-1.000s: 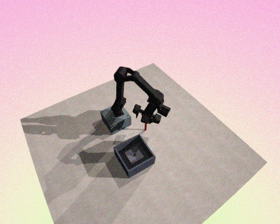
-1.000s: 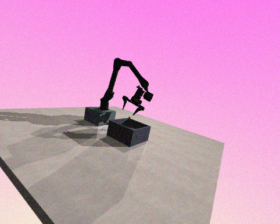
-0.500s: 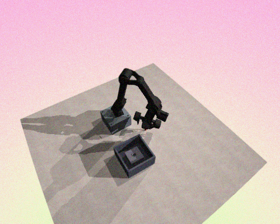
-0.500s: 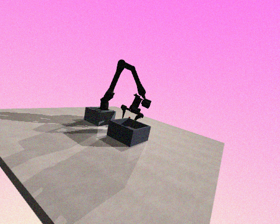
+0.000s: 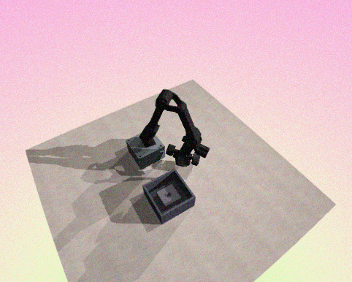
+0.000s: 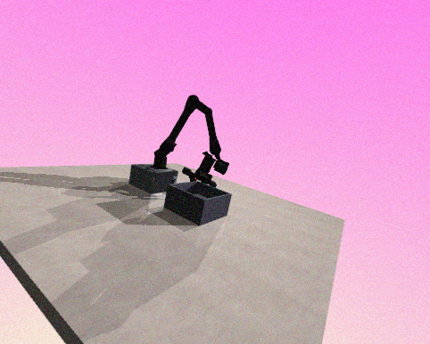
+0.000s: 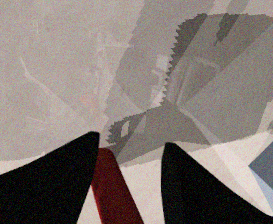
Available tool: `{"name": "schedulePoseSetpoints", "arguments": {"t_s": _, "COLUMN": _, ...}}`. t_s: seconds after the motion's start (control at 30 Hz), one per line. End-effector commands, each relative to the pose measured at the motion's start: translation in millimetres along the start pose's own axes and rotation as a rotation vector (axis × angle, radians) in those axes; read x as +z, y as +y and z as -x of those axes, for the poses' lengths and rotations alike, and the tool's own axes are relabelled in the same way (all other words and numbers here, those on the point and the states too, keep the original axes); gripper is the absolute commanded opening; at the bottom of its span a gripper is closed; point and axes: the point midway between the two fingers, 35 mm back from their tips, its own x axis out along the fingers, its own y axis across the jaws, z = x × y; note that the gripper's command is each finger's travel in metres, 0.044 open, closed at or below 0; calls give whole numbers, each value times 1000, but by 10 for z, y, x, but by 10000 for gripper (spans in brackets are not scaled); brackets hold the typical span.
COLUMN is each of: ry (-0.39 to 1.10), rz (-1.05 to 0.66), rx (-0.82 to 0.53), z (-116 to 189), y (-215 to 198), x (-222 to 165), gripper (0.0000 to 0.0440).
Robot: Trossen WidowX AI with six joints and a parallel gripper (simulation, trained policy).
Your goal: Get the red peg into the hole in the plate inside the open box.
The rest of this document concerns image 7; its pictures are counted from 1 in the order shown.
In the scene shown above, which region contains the dark red peg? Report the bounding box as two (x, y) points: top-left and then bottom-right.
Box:
(91, 148), (144, 224)

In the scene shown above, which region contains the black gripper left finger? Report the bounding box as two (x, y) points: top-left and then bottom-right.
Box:
(0, 132), (100, 224)

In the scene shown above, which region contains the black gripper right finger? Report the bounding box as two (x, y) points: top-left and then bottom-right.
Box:
(161, 143), (273, 224)

